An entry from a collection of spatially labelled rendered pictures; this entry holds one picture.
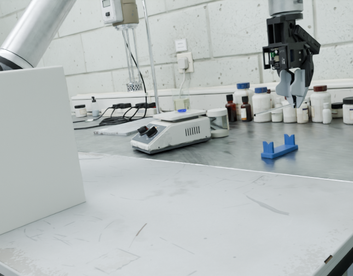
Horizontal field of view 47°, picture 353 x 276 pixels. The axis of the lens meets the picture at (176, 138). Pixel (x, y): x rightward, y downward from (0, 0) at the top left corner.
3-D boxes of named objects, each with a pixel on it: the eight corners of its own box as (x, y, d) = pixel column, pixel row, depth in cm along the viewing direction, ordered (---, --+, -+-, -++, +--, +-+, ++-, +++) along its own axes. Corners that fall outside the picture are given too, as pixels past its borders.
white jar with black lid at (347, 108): (339, 122, 120) (337, 98, 118) (359, 119, 120) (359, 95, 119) (352, 125, 113) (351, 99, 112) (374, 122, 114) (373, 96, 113)
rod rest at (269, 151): (272, 159, 89) (271, 143, 88) (260, 157, 91) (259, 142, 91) (299, 148, 95) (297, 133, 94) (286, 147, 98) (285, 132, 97)
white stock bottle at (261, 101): (264, 122, 134) (261, 88, 131) (250, 122, 139) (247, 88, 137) (277, 119, 137) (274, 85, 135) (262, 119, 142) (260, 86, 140)
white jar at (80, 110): (73, 118, 221) (71, 106, 220) (80, 115, 226) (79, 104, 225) (82, 117, 218) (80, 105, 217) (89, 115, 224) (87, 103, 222)
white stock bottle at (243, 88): (250, 115, 152) (248, 81, 149) (259, 118, 145) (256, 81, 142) (233, 119, 150) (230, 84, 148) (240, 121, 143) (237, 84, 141)
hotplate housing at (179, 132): (149, 155, 107) (145, 125, 105) (131, 149, 118) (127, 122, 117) (219, 139, 117) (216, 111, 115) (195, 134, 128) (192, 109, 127)
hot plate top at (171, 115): (170, 120, 109) (170, 117, 109) (151, 118, 120) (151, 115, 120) (207, 113, 115) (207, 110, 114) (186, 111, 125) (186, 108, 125)
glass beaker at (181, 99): (173, 113, 120) (169, 86, 118) (191, 111, 120) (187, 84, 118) (174, 116, 114) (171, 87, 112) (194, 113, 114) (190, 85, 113)
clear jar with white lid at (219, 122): (213, 139, 118) (210, 111, 116) (207, 136, 124) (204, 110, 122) (232, 136, 119) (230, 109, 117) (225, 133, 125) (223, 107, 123)
